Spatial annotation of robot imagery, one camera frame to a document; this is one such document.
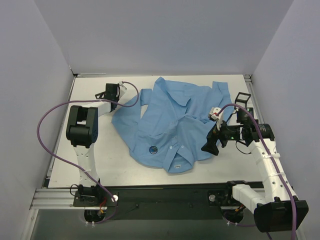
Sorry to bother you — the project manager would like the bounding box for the blue button-up shirt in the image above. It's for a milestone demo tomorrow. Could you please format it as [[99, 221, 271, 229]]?
[[111, 77, 232, 174]]

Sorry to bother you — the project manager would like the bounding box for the round blue badge pin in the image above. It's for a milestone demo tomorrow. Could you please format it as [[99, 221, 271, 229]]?
[[149, 145, 158, 154]]

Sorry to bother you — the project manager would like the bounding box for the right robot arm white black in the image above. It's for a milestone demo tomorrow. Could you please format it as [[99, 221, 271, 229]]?
[[201, 104, 309, 238]]

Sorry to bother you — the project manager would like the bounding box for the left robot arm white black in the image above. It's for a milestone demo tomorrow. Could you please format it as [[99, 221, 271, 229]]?
[[66, 83, 127, 206]]

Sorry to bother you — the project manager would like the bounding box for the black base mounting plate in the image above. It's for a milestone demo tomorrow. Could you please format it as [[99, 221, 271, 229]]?
[[73, 183, 245, 222]]

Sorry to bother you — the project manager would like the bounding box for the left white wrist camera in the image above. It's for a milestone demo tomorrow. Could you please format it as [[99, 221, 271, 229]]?
[[118, 81, 127, 98]]

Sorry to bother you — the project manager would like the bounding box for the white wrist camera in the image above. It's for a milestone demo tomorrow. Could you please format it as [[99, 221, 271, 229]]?
[[208, 107, 224, 131], [118, 81, 127, 98]]

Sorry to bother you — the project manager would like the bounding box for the left black rectangular frame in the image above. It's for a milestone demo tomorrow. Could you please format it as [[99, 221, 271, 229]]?
[[95, 91, 106, 100]]

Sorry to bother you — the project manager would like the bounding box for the black rectangular frame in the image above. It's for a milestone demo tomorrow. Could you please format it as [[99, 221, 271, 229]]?
[[234, 92, 252, 108], [95, 91, 106, 100]]

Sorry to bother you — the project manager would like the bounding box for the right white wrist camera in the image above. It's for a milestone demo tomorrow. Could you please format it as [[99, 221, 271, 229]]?
[[208, 107, 224, 131]]

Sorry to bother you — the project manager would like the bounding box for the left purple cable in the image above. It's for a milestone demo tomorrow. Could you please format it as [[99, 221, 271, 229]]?
[[36, 81, 140, 225]]

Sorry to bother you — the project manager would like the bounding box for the purple cable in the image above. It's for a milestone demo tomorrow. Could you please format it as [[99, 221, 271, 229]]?
[[36, 81, 140, 225], [217, 103, 300, 240]]

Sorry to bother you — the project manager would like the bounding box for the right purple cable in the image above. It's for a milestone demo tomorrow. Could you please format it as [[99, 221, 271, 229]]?
[[217, 103, 300, 240]]

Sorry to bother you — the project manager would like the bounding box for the right black rectangular frame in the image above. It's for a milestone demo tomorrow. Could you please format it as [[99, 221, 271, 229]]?
[[234, 92, 252, 108]]

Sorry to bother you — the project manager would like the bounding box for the aluminium front rail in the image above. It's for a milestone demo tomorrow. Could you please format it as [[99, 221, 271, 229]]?
[[30, 188, 74, 210]]

